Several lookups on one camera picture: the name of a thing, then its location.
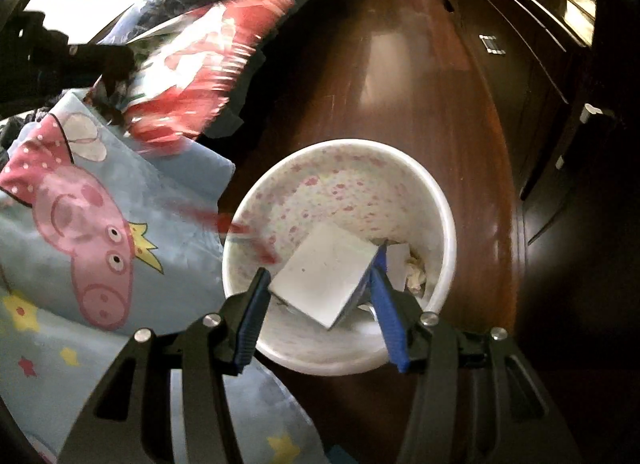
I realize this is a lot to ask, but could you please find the dark wooden dresser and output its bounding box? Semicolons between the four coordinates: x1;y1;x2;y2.
430;0;640;246

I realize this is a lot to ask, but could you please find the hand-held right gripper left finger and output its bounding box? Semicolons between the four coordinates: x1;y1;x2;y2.
57;267;273;464

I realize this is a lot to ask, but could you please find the white box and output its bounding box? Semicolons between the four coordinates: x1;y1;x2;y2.
270;221;389;330

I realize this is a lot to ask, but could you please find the light blue printed blanket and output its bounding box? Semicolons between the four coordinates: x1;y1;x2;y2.
0;89;351;464

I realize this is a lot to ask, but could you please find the red snack packet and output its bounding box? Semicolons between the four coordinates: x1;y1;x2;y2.
122;0;297;155

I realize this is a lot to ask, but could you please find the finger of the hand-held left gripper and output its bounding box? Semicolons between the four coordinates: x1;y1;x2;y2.
67;43;136;84

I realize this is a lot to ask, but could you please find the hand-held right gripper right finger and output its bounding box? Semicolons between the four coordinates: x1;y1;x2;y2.
370;240;586;464

